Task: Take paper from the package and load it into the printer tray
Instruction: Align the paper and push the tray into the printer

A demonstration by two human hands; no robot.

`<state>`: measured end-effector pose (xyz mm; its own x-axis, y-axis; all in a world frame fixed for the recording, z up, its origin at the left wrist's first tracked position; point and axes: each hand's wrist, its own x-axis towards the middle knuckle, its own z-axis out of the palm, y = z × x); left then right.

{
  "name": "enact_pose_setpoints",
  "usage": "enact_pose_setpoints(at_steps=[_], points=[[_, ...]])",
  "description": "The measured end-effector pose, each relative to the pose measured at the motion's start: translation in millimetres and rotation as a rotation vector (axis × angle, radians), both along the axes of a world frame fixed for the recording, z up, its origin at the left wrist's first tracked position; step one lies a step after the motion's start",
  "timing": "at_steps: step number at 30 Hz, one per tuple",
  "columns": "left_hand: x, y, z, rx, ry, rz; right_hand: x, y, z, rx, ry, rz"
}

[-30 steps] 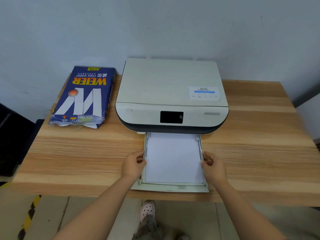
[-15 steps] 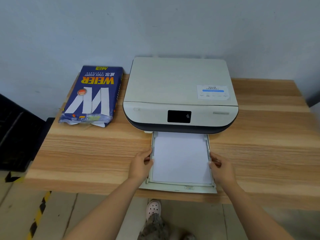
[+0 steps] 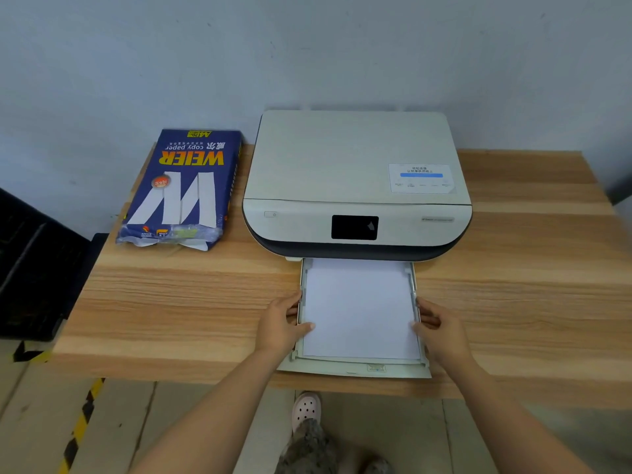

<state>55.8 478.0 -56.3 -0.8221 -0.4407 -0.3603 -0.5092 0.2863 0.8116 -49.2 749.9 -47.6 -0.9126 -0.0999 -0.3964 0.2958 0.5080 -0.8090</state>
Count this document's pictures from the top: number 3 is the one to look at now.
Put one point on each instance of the person's left hand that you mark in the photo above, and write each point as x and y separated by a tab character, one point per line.
276	330

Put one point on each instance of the person's right hand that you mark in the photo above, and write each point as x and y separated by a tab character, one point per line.
449	340

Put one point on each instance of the white paper sheets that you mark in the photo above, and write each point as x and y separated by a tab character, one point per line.
360	310

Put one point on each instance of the white printer tray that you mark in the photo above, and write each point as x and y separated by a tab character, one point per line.
355	368

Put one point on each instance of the blue copy paper ream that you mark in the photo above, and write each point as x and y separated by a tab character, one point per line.
192	187

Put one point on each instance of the person's left forearm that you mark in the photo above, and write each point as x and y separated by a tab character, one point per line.
207	419

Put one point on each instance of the person's right forearm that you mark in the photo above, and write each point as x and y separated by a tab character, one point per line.
518	424

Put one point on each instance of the white printer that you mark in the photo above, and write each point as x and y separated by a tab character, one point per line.
345	157

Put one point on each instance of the white perforated clog shoe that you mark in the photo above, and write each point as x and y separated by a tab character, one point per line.
306	407

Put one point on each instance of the patterned grey trousers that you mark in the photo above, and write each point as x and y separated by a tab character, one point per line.
306	454

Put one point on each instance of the black flatbed scanner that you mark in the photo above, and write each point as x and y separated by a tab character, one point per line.
98	244

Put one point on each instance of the yellow black hazard tape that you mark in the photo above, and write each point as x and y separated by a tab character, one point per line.
39	356
81	424

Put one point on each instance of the black plastic crate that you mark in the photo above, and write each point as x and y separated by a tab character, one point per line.
34	271

